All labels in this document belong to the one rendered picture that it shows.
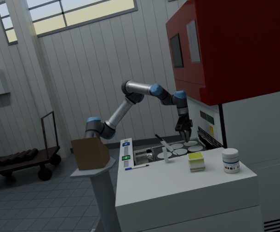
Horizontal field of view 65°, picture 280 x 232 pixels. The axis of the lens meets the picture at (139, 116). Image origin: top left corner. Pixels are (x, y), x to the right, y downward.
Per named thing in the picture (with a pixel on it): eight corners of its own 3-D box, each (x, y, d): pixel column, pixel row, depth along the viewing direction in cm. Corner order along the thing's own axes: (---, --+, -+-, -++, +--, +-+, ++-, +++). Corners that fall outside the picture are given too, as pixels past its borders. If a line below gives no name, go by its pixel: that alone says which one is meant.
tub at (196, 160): (203, 163, 114) (201, 151, 112) (206, 170, 106) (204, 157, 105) (188, 165, 115) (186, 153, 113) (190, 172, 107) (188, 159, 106)
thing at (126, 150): (134, 153, 184) (131, 137, 181) (138, 188, 130) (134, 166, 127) (124, 155, 184) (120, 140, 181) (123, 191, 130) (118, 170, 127)
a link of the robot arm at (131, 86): (119, 75, 178) (161, 80, 141) (128, 82, 185) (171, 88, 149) (112, 87, 176) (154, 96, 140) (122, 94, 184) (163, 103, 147)
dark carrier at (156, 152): (196, 139, 167) (196, 138, 166) (214, 157, 133) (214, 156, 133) (152, 148, 166) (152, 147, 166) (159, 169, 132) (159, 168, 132)
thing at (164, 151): (174, 158, 126) (170, 136, 123) (175, 161, 122) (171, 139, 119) (163, 160, 126) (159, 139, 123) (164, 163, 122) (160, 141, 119)
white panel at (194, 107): (190, 130, 210) (184, 89, 201) (229, 168, 131) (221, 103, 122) (187, 131, 210) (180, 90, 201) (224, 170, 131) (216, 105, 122)
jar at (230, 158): (235, 165, 106) (233, 146, 104) (242, 171, 99) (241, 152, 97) (221, 168, 105) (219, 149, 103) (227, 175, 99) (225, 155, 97)
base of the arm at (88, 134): (77, 141, 169) (79, 130, 174) (88, 148, 181) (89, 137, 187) (94, 138, 165) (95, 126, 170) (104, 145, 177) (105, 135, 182)
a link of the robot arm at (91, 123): (82, 132, 178) (83, 118, 185) (94, 137, 186) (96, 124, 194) (91, 127, 171) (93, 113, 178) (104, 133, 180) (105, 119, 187)
